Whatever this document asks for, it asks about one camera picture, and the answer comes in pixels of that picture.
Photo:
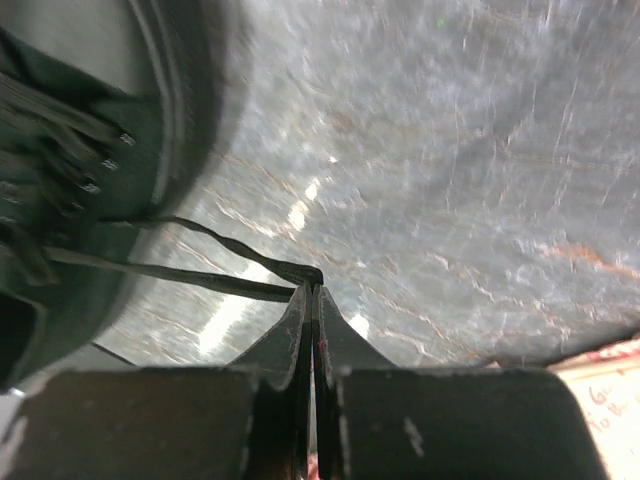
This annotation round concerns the cream pink printed jacket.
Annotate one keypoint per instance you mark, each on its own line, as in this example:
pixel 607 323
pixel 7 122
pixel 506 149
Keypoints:
pixel 606 384

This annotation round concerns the black shoelace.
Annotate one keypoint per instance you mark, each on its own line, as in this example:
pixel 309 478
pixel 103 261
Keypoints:
pixel 144 312

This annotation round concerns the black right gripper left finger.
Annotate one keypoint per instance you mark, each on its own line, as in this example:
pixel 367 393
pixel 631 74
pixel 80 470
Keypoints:
pixel 247 420

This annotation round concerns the black canvas sneaker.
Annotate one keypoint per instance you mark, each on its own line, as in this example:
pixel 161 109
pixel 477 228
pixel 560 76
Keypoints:
pixel 109 113

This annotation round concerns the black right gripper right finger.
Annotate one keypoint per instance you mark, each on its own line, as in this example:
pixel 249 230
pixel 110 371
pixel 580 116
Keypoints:
pixel 376 420

